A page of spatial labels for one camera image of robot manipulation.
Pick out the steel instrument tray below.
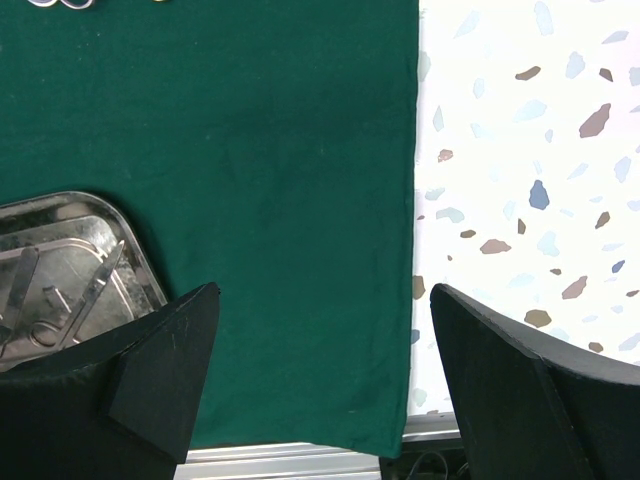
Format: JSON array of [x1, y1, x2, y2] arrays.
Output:
[[1, 191, 167, 371]]

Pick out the green surgical cloth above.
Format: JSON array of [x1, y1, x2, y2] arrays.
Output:
[[1, 1, 419, 457]]

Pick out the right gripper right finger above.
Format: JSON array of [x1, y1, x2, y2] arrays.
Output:
[[430, 284, 639, 479]]

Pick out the steel surgical scissors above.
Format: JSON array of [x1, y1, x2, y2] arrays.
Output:
[[60, 0, 95, 10]]

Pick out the steel hemostat clamp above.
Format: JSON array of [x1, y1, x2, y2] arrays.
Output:
[[28, 0, 58, 8]]

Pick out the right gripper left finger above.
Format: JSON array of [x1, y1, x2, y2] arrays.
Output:
[[1, 283, 220, 479]]

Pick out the aluminium front rail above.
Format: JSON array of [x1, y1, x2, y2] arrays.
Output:
[[174, 413, 464, 479]]

